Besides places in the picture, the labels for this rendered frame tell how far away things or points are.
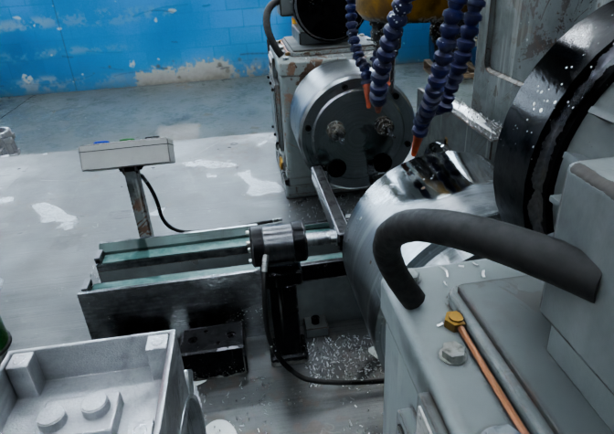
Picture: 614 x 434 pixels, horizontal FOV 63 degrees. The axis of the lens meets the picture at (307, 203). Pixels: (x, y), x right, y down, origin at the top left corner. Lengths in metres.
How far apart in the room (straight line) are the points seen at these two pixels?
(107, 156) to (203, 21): 5.41
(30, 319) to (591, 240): 1.00
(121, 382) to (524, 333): 0.28
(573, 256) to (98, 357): 0.33
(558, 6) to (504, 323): 0.58
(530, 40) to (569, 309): 0.70
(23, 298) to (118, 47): 5.58
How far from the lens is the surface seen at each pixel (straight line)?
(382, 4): 0.73
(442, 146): 0.86
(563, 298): 0.23
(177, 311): 0.86
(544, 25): 0.87
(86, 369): 0.43
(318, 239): 0.72
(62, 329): 1.04
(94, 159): 1.05
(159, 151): 1.03
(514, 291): 0.38
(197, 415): 0.50
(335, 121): 1.02
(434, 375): 0.33
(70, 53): 6.75
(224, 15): 6.38
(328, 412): 0.77
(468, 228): 0.23
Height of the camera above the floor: 1.39
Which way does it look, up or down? 27 degrees down
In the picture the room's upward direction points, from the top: 4 degrees counter-clockwise
